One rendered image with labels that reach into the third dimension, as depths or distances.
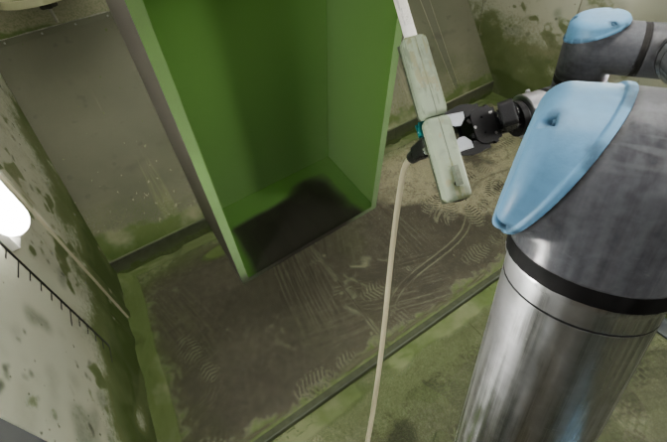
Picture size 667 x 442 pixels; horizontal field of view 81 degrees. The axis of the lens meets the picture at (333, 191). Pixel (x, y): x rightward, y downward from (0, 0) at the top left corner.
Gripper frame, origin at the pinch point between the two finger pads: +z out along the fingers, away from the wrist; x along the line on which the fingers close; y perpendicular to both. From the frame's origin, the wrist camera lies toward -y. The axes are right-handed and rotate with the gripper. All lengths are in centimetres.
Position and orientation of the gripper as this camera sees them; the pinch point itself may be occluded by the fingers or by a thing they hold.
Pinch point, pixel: (429, 139)
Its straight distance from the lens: 76.3
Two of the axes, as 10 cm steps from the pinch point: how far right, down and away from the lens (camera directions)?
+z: -9.6, 2.6, -1.0
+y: -0.8, 0.9, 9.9
